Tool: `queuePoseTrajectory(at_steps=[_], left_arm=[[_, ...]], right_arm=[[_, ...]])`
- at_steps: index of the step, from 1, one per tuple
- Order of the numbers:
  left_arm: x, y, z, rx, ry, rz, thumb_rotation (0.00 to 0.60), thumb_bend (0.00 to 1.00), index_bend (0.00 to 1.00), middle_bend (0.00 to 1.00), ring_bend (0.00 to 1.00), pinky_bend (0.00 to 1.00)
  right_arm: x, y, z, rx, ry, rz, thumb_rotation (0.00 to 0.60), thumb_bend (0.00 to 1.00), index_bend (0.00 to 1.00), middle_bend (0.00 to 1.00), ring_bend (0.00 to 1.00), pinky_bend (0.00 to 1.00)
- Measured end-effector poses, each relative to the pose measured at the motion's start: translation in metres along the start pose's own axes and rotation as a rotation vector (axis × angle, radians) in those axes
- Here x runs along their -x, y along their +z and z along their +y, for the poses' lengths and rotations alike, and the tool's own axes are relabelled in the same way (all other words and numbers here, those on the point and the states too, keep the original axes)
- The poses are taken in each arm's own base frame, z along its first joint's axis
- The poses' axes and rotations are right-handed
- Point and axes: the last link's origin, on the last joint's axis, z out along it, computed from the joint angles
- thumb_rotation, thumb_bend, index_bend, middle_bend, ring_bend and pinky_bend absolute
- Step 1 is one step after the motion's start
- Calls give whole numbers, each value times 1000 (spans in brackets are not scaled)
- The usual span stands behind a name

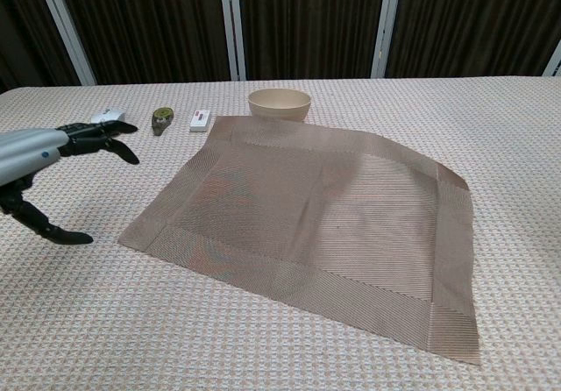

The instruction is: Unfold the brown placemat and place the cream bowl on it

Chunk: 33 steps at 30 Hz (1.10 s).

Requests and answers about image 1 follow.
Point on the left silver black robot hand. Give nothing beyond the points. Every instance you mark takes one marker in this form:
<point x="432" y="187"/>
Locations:
<point x="26" y="152"/>

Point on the beige bowl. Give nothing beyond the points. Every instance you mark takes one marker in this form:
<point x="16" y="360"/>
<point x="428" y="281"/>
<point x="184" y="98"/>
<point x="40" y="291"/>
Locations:
<point x="279" y="104"/>

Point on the brown woven placemat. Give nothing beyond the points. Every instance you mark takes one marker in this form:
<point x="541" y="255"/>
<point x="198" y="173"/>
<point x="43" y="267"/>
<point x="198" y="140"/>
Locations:
<point x="307" y="224"/>

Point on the white computer mouse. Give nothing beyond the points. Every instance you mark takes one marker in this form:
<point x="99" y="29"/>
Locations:
<point x="109" y="115"/>

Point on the green correction tape dispenser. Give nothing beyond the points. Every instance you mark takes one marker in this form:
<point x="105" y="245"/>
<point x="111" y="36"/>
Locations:
<point x="161" y="119"/>

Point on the white eraser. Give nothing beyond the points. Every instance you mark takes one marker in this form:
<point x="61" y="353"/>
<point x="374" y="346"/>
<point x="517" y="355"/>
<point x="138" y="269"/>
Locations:
<point x="201" y="120"/>

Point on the dark pleated curtain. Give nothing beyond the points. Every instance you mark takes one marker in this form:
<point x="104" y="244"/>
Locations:
<point x="315" y="18"/>

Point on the beige woven tablecloth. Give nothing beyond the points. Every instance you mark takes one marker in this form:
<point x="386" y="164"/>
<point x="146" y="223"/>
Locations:
<point x="504" y="145"/>

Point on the white metal frame post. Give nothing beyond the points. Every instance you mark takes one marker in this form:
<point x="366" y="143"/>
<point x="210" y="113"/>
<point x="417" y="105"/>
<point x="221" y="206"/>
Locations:
<point x="231" y="27"/>
<point x="66" y="27"/>
<point x="385" y="27"/>
<point x="553" y="62"/>

